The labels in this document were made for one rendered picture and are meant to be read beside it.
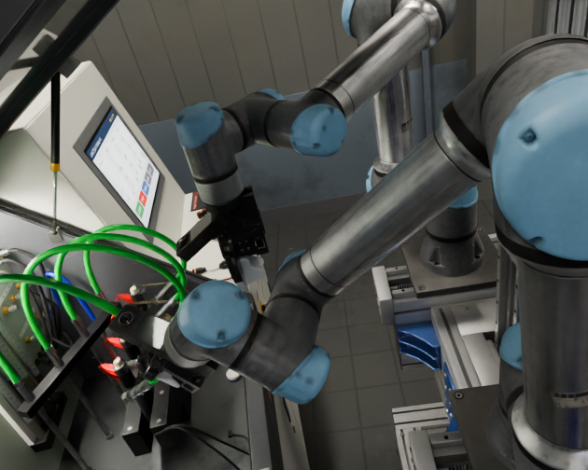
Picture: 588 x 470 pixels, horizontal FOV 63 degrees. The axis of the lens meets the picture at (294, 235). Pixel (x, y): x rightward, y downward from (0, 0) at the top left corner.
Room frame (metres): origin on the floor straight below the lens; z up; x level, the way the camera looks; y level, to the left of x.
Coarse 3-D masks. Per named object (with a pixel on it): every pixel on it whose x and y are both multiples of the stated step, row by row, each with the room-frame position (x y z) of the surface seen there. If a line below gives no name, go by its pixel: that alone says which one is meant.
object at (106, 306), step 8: (0, 280) 0.67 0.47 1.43; (8, 280) 0.66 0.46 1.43; (16, 280) 0.65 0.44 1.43; (24, 280) 0.65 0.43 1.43; (32, 280) 0.64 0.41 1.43; (40, 280) 0.64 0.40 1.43; (48, 280) 0.64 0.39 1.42; (56, 280) 0.64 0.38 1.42; (56, 288) 0.63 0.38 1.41; (64, 288) 0.63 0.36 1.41; (72, 288) 0.62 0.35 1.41; (80, 296) 0.62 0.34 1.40; (88, 296) 0.62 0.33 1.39; (96, 296) 0.62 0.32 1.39; (96, 304) 0.61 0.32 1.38; (104, 304) 0.61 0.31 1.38; (112, 304) 0.61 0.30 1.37; (112, 312) 0.60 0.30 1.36; (0, 352) 0.72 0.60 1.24; (0, 360) 0.72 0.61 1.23; (8, 368) 0.72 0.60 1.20; (8, 376) 0.72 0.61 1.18; (16, 376) 0.73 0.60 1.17; (16, 384) 0.72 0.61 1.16; (152, 384) 0.60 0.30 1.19
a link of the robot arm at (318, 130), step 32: (416, 0) 0.86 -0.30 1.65; (448, 0) 0.87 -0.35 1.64; (384, 32) 0.81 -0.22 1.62; (416, 32) 0.82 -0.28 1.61; (352, 64) 0.75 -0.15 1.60; (384, 64) 0.76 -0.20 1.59; (320, 96) 0.70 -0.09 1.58; (352, 96) 0.71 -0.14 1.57; (288, 128) 0.67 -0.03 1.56; (320, 128) 0.64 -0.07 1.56
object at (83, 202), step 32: (64, 96) 1.38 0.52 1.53; (96, 96) 1.60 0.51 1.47; (32, 128) 1.11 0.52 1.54; (64, 128) 1.25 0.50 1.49; (0, 160) 1.08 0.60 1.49; (32, 160) 1.08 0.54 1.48; (64, 160) 1.13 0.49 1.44; (160, 160) 1.76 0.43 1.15; (0, 192) 1.08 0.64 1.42; (32, 192) 1.08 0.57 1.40; (64, 192) 1.08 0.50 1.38; (96, 192) 1.16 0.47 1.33; (64, 224) 1.08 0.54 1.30; (96, 224) 1.08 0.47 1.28; (160, 224) 1.37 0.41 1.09; (160, 256) 1.21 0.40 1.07; (256, 288) 1.22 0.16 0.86
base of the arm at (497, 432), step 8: (496, 400) 0.47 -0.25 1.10; (496, 408) 0.45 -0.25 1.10; (488, 416) 0.46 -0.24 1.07; (496, 416) 0.44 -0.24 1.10; (504, 416) 0.43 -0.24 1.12; (488, 424) 0.45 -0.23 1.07; (496, 424) 0.44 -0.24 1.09; (504, 424) 0.42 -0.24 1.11; (488, 432) 0.44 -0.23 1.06; (496, 432) 0.43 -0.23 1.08; (504, 432) 0.42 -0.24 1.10; (488, 440) 0.44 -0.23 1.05; (496, 440) 0.42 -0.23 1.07; (504, 440) 0.41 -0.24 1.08; (496, 448) 0.42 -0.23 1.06; (504, 448) 0.41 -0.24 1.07; (504, 456) 0.40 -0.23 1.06; (512, 456) 0.40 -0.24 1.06; (504, 464) 0.40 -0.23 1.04; (512, 464) 0.39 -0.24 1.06
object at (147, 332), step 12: (120, 312) 0.56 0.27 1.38; (132, 312) 0.56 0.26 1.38; (144, 312) 0.56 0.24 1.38; (120, 324) 0.55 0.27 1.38; (132, 324) 0.55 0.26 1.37; (144, 324) 0.54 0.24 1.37; (156, 324) 0.54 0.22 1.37; (168, 324) 0.54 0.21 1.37; (120, 336) 0.54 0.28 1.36; (132, 336) 0.53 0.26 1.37; (144, 336) 0.52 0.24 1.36; (156, 336) 0.52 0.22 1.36; (144, 348) 0.52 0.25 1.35; (156, 348) 0.50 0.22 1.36; (168, 360) 0.50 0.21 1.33
